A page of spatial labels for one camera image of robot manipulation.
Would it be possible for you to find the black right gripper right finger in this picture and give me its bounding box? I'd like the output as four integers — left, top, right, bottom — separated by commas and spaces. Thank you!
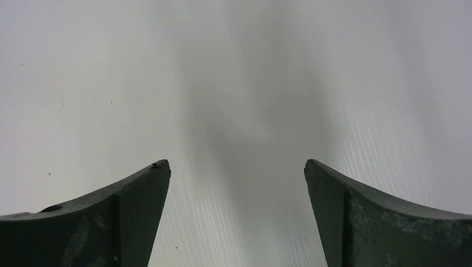
304, 159, 471, 266

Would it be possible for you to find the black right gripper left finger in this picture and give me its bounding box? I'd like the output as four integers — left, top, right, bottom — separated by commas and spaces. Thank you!
1, 160, 171, 266

